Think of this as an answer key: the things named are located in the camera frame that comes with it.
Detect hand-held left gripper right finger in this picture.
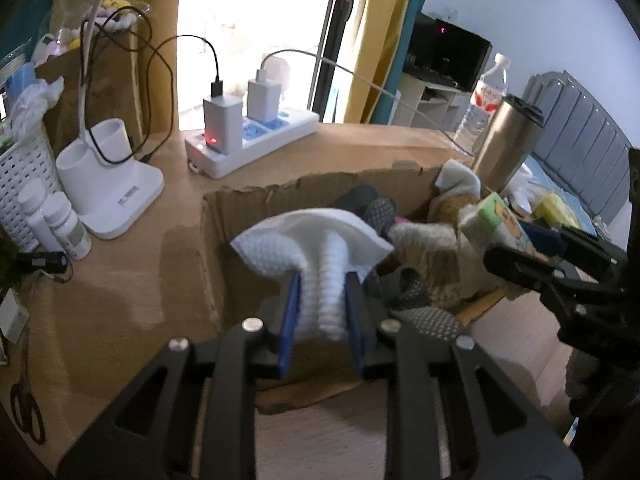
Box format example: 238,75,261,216
344,271,583,480

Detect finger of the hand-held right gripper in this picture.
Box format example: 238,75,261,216
519,222,627,275
484,245,625,307

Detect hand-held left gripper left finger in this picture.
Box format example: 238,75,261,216
55,272,303,480

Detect small printed tissue packet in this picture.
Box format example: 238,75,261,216
459,191,548,261

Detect white waffle towel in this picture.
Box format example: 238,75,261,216
230,207,396,343

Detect brown cardboard box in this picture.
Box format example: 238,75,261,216
200,160,506,416

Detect yellow tissue pack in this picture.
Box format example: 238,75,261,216
531,191,571,222

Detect grey dotted sock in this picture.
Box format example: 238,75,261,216
367,267,466,356
332,185,399,237

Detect brown plush toy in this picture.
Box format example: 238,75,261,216
427,190,483,226

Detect cream knit sock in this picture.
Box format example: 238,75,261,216
387,220,501,308

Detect steel tumbler with black lid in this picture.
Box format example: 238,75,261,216
471,92,546,196

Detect white fluffy cloth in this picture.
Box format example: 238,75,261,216
434,159,483,196

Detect bed with grey headboard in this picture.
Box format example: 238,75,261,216
522,71,632,241

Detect clear plastic water bottle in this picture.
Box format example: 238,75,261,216
454,53,510,148

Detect white power strip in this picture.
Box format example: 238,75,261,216
184,107,321,180

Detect white computer desk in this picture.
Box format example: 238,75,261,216
390,72,473,133

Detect black monitor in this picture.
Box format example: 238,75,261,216
434,19,493,91

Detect white desk lamp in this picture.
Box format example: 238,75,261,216
56,0,166,241

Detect large white charger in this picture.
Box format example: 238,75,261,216
201,95,244,156

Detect small white charger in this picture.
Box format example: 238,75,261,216
246,77,282,123

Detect white pill bottle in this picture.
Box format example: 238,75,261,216
17,179,56,256
42,192,93,261

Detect small black device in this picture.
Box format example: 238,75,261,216
14,251,69,276

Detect yellow curtain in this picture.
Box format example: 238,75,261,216
57,0,188,131
342,0,418,126

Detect black scissors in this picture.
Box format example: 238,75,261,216
10,325,47,446

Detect small white box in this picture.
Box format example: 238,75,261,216
0,290,30,343

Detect brown paper bag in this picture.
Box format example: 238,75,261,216
35,25,173,156

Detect white plastic basket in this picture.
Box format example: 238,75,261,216
0,122,63,253

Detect crumpled white plastic bag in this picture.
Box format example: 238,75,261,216
10,77,66,138

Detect yellow white plush toy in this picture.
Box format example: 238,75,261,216
97,0,138,31

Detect blue packet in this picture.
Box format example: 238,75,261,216
0,62,38,111

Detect pale pink plush toy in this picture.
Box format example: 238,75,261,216
31,32,68,63

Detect black charging cable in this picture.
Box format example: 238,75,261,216
80,5,223,166

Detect white charging cable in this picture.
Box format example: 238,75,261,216
257,49,473,156

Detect black door frame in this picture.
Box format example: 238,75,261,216
307,0,373,123

